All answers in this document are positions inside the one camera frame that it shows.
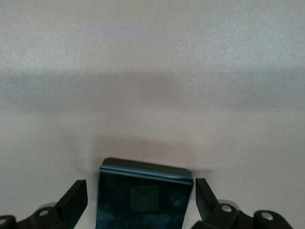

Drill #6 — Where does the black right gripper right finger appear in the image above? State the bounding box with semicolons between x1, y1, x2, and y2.
190;177;254;229

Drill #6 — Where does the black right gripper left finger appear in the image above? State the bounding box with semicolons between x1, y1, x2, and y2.
16;179;89;229

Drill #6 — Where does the black flip phone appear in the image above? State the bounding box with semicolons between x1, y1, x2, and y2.
94;157;194;229

